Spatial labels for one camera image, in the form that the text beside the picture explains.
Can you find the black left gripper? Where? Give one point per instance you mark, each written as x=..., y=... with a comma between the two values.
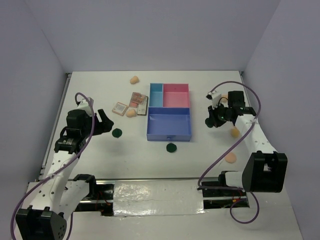
x=105, y=126

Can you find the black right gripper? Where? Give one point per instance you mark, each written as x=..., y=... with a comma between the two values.
x=212, y=115

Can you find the dark green compact front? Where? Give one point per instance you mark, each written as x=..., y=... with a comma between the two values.
x=171, y=148

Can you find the dark green round compact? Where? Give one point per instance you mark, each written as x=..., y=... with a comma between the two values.
x=208, y=123

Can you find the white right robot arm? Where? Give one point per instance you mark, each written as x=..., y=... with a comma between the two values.
x=265, y=169

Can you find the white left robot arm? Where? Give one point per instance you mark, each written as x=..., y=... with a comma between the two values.
x=57, y=197

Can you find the yellow teardrop makeup sponge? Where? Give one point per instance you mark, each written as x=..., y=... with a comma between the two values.
x=234, y=132

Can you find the orange square blush palette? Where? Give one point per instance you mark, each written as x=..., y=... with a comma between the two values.
x=120, y=108

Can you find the tan sponge beside palettes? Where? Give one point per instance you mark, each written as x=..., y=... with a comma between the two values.
x=131, y=113

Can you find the pink blush palette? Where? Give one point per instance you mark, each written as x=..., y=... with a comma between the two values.
x=133, y=103

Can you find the patterned eyeshadow palette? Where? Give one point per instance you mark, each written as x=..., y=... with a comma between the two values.
x=137, y=98

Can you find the pink round puff near base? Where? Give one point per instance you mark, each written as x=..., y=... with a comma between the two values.
x=230, y=158

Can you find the three-colour compartment organizer tray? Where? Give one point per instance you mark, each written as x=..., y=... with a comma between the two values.
x=169, y=113

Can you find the tan sponge at back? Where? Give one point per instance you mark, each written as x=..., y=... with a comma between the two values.
x=134, y=80

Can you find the silver tape covered panel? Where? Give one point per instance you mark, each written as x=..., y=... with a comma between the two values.
x=157, y=198

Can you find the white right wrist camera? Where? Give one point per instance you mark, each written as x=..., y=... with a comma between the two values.
x=214, y=97

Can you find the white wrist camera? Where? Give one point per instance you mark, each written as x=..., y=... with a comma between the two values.
x=214, y=97
x=84, y=105

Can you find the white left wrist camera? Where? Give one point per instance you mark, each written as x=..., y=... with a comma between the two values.
x=84, y=105

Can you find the aluminium table edge rail left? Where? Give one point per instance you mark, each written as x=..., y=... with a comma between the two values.
x=51, y=139

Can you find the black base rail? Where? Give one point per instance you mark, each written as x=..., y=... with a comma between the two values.
x=213, y=198

